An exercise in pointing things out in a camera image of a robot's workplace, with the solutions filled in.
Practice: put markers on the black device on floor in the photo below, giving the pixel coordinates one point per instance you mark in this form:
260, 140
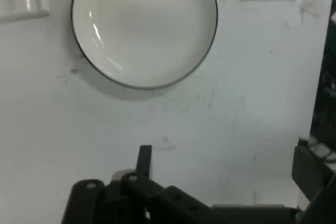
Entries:
325, 90

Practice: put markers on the white ceramic chopstick rest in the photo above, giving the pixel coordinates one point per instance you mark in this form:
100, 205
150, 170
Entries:
23, 3

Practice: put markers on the white plate with black rim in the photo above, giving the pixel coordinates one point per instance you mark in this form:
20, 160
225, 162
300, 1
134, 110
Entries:
147, 30

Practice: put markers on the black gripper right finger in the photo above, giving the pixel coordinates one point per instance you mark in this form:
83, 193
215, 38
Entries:
312, 176

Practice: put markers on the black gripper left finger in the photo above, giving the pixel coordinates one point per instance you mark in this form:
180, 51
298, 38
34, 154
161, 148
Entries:
136, 197

